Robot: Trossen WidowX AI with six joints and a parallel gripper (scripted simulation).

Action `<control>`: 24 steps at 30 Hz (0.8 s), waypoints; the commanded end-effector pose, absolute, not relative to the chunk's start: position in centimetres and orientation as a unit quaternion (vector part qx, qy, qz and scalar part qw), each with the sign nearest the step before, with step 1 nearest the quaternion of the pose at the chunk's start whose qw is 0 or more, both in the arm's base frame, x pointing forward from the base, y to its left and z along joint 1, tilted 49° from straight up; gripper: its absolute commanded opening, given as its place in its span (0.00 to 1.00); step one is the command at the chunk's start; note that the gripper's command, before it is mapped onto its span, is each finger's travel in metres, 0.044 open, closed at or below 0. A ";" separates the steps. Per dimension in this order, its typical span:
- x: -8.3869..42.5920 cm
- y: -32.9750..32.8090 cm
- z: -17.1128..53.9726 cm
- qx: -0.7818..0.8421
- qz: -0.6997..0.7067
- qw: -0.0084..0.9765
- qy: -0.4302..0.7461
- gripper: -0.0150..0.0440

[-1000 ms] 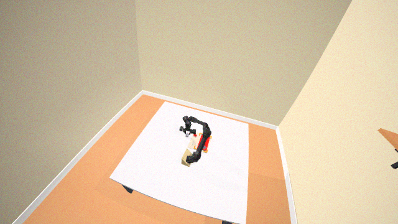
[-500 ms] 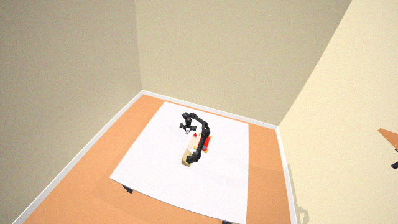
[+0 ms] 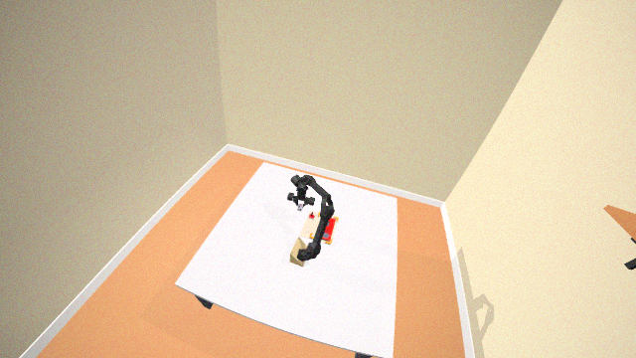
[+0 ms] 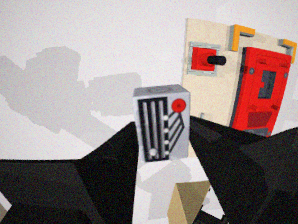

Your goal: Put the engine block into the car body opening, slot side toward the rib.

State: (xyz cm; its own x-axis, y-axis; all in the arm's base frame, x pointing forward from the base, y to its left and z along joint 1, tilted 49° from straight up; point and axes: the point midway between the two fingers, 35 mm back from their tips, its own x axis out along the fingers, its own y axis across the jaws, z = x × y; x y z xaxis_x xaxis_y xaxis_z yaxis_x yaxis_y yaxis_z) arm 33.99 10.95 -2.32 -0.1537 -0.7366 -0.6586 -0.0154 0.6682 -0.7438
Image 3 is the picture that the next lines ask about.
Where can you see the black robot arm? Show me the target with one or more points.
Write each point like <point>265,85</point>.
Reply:
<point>313,249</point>

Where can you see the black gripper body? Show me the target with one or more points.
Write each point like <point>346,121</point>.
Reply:
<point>301,197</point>

